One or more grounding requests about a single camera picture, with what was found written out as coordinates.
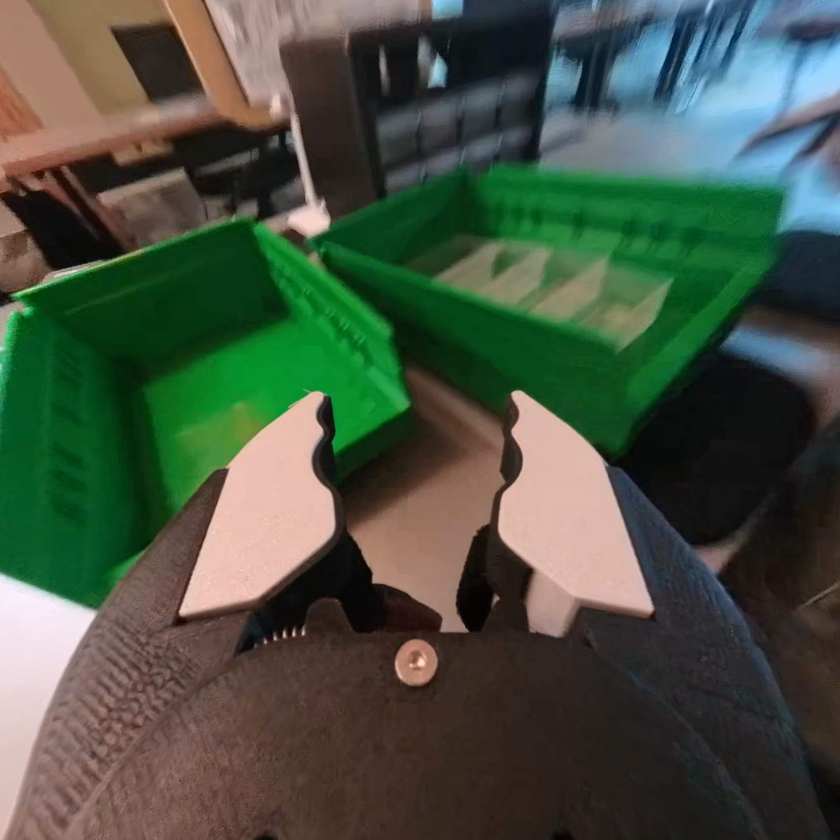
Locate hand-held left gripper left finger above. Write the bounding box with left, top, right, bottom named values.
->
left=177, top=391, right=380, bottom=632

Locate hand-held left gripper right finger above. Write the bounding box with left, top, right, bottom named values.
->
left=456, top=390, right=656, bottom=639

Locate green plastic bin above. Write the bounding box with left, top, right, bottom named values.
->
left=0, top=217, right=414, bottom=608
left=308, top=164, right=785, bottom=460

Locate black drawer cabinet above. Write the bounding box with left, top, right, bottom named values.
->
left=281, top=13, right=560, bottom=206

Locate set of cabinet drawers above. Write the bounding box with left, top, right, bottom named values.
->
left=374, top=72, right=546, bottom=193

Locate light wooden desk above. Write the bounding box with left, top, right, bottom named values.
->
left=0, top=108, right=286, bottom=181

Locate plywood poster board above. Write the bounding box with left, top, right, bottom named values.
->
left=161, top=0, right=291, bottom=131

